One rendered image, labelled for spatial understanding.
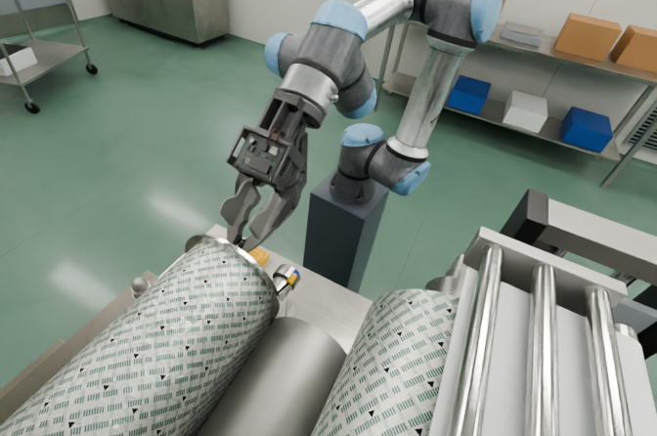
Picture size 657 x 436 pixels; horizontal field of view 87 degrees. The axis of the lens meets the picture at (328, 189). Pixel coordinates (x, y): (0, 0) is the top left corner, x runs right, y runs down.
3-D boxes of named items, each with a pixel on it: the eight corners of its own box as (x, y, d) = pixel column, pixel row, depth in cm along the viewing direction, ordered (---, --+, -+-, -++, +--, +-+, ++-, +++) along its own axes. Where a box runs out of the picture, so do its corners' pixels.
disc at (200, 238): (279, 332, 47) (284, 270, 38) (277, 336, 47) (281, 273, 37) (195, 283, 51) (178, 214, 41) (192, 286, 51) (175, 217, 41)
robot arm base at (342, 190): (343, 169, 122) (347, 146, 115) (381, 187, 117) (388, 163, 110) (320, 191, 112) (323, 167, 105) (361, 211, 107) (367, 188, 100)
